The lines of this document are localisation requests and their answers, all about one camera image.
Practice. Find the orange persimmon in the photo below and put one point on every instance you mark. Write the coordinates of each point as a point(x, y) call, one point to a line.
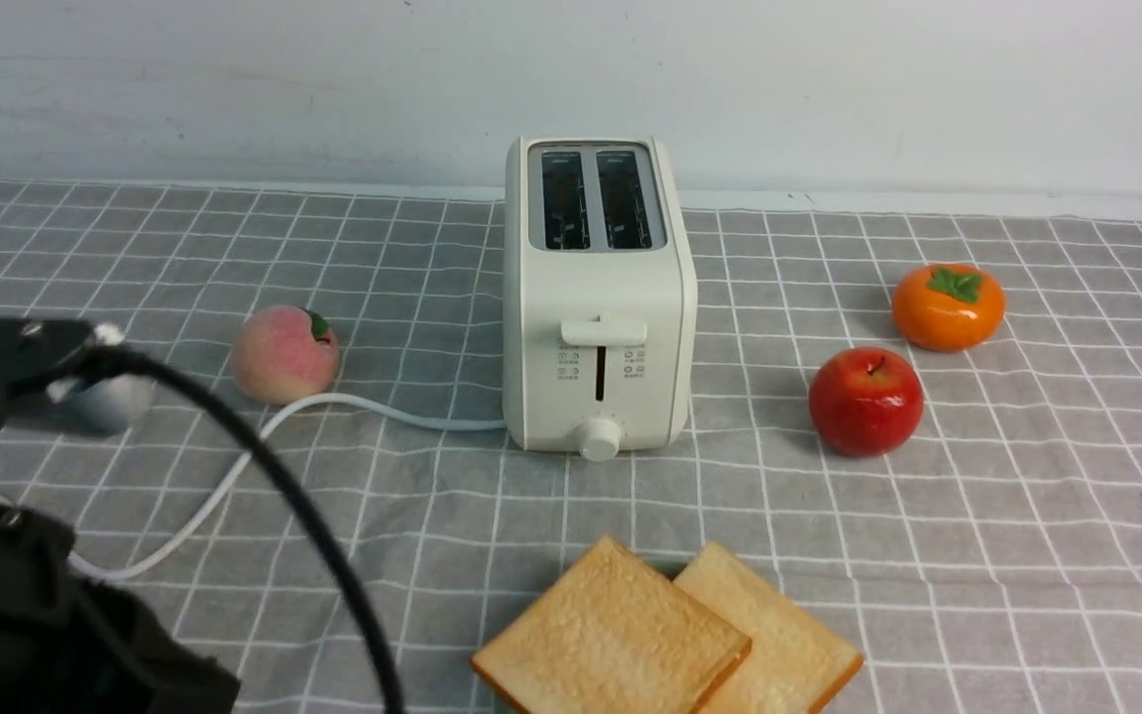
point(948, 307)

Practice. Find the light green plate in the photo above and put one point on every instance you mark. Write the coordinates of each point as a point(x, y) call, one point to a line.
point(671, 568)

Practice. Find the red apple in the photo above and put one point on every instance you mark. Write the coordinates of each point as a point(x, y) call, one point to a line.
point(865, 402)

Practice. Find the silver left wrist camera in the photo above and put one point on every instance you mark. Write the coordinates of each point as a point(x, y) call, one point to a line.
point(83, 404)

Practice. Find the white two-slot toaster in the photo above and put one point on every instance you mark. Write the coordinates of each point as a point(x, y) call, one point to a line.
point(599, 297)

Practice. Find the pink peach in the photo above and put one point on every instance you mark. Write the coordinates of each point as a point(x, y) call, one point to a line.
point(285, 353)

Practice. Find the toast slice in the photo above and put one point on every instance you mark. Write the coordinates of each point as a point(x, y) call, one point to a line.
point(795, 664)
point(612, 635)

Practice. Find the grey checked tablecloth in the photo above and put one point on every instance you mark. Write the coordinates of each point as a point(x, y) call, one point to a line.
point(991, 564)

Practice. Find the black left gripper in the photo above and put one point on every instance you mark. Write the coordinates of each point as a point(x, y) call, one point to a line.
point(71, 642)

